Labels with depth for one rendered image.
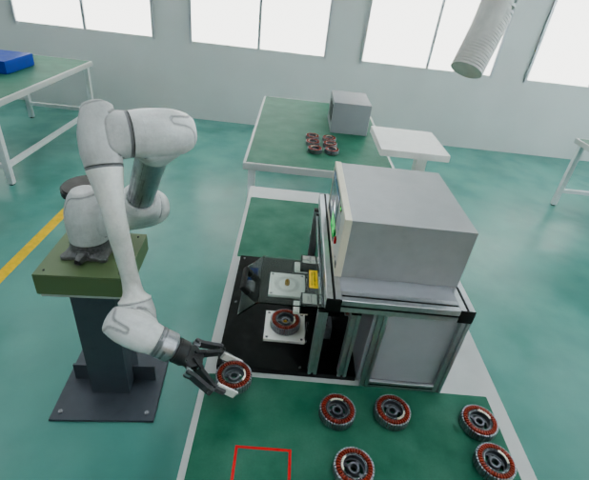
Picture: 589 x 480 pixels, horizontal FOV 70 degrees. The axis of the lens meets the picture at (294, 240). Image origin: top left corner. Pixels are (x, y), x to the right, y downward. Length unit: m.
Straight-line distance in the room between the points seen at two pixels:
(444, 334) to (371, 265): 0.31
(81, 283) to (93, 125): 0.74
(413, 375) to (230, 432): 0.62
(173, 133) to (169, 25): 4.89
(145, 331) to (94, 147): 0.52
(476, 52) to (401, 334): 1.50
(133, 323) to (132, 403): 1.14
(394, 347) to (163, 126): 0.96
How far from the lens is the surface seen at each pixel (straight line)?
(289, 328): 1.54
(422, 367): 1.49
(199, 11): 6.01
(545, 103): 6.89
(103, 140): 1.24
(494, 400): 1.66
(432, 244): 1.29
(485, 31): 2.41
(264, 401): 1.41
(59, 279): 1.82
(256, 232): 2.15
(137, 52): 6.31
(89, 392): 2.46
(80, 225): 1.79
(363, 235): 1.23
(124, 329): 1.26
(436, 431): 1.49
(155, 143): 1.26
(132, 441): 2.27
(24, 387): 2.61
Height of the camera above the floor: 1.90
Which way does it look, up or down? 33 degrees down
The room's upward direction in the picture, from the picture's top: 7 degrees clockwise
